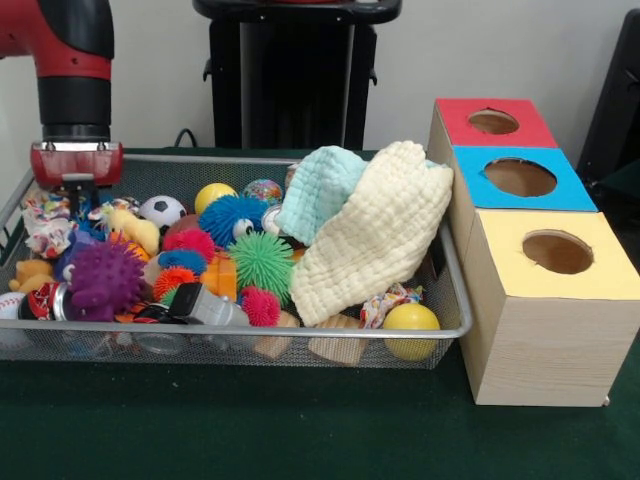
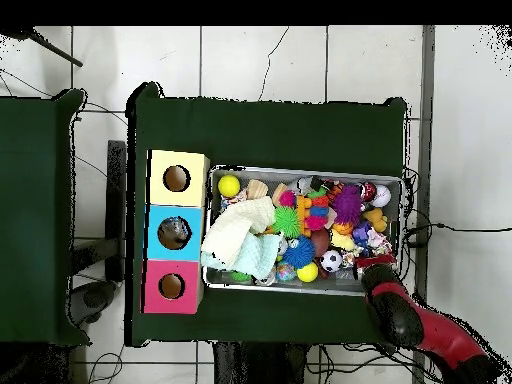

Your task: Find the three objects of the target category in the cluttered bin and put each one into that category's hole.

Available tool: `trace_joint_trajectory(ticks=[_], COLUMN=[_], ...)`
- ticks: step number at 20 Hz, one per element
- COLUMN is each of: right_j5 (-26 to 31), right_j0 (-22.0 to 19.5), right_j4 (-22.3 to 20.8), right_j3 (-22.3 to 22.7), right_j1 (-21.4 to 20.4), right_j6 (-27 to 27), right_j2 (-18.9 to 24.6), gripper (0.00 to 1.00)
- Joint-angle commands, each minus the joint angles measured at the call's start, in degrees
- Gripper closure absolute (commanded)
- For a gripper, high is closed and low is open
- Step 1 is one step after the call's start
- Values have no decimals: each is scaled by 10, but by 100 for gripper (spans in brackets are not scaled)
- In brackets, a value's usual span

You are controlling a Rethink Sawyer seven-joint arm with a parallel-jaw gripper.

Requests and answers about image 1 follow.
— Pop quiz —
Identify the crushed black can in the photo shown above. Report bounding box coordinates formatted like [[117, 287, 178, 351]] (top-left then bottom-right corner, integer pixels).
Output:
[[17, 280, 76, 322]]

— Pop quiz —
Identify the wooden box with three holes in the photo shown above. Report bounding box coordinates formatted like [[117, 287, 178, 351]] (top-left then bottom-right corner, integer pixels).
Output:
[[426, 97, 640, 407]]

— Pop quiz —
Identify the plain green spiky ball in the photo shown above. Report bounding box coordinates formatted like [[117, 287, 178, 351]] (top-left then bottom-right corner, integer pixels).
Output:
[[227, 230, 296, 307]]

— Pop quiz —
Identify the cream waffle cloth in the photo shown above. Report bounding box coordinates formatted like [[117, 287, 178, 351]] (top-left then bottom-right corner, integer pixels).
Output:
[[289, 139, 455, 327]]

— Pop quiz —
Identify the black chair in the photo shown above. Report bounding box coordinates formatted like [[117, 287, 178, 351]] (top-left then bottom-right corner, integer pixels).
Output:
[[577, 8, 640, 174]]

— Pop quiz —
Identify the blue spiky ball with eyes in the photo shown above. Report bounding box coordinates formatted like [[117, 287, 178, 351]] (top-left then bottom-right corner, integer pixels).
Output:
[[198, 193, 271, 250]]

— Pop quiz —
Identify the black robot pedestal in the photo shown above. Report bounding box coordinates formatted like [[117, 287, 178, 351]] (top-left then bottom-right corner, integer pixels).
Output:
[[192, 0, 404, 150]]

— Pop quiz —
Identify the light blue waffle cloth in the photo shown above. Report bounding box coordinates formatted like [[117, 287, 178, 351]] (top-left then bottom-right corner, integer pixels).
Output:
[[274, 145, 450, 245]]

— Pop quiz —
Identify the neighbouring green covered table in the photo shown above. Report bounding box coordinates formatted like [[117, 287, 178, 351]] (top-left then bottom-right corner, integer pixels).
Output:
[[589, 164, 640, 234]]

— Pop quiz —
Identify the crumpled colourful printed wrapper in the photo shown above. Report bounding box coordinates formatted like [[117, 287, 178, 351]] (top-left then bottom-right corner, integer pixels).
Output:
[[20, 189, 75, 260], [92, 196, 142, 224]]

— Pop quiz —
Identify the shallow wire mesh bin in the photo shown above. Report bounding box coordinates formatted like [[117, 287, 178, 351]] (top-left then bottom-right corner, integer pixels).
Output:
[[0, 153, 475, 370]]

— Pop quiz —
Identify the dark green table cloth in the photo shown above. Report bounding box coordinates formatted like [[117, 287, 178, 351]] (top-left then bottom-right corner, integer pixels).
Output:
[[0, 145, 640, 480]]

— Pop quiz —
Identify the white baseball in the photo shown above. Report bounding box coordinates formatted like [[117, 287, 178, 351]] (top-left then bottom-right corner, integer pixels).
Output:
[[0, 291, 26, 350]]

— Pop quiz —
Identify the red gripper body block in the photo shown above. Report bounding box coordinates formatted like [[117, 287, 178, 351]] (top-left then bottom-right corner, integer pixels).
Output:
[[29, 141, 125, 191]]

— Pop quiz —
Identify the purple spiky rubber toy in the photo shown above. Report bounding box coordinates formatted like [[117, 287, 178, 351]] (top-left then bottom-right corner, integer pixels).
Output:
[[67, 239, 149, 322]]

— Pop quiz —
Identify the large yellow ball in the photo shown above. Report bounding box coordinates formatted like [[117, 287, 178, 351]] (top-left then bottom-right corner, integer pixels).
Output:
[[382, 302, 442, 362]]

